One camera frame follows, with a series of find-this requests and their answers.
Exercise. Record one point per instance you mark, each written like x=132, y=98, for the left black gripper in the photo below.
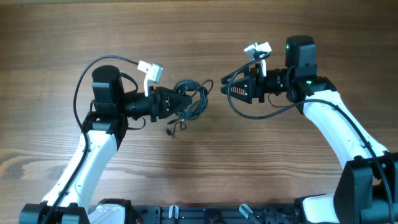
x=158, y=103

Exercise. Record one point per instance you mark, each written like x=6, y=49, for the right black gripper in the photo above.
x=254, y=83

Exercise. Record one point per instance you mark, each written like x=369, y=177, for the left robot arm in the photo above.
x=103, y=130

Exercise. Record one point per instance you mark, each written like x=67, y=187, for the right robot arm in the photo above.
x=367, y=189

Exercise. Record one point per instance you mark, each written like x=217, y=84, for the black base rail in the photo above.
x=217, y=214

